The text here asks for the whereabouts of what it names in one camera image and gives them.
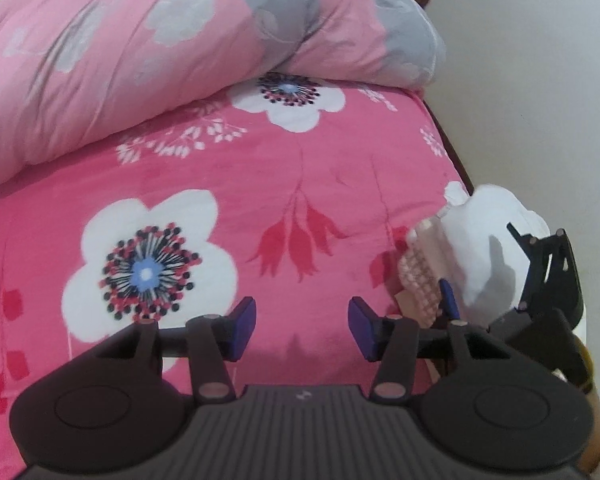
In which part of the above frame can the white shirt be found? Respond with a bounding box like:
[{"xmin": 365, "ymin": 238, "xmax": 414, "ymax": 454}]
[{"xmin": 437, "ymin": 181, "xmax": 550, "ymax": 327}]

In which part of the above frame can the beige folded garment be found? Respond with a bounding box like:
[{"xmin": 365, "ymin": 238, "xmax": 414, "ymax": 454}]
[{"xmin": 394, "ymin": 289, "xmax": 419, "ymax": 320}]

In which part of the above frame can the pink floral bed blanket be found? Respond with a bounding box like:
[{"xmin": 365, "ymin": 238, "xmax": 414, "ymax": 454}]
[{"xmin": 0, "ymin": 75, "xmax": 466, "ymax": 479}]

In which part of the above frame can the pink grey rolled duvet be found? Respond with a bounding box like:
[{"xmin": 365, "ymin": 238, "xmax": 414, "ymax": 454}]
[{"xmin": 0, "ymin": 0, "xmax": 445, "ymax": 184}]

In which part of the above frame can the dark wooden bed frame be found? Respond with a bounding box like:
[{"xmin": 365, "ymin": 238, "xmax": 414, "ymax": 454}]
[{"xmin": 414, "ymin": 92, "xmax": 476, "ymax": 195}]

